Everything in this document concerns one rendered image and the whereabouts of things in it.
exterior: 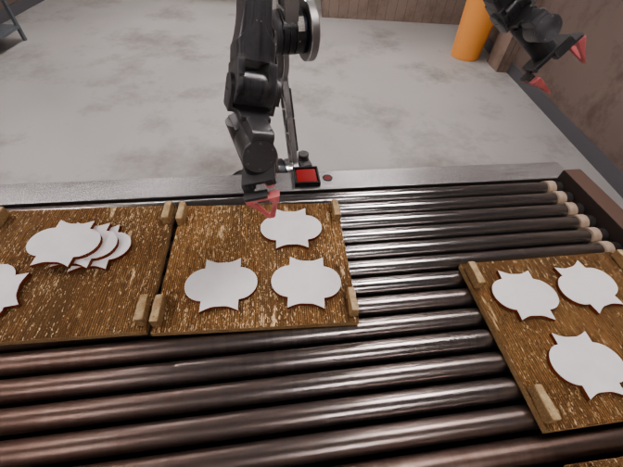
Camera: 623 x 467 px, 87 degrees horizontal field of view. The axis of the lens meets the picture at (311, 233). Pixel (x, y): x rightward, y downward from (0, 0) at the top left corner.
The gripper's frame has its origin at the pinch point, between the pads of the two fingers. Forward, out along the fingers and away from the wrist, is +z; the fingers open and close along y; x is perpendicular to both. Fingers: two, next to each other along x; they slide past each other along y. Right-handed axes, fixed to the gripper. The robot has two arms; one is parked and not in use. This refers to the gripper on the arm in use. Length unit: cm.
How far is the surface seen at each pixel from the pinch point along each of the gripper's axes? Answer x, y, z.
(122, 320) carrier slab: 31.6, -20.2, 5.9
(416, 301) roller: -27.5, -18.8, 20.9
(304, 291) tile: -3.9, -16.5, 12.7
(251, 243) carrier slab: 7.6, -1.9, 10.9
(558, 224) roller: -74, 3, 31
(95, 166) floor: 148, 154, 72
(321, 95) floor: -24, 263, 109
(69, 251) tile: 44.4, -4.9, -0.3
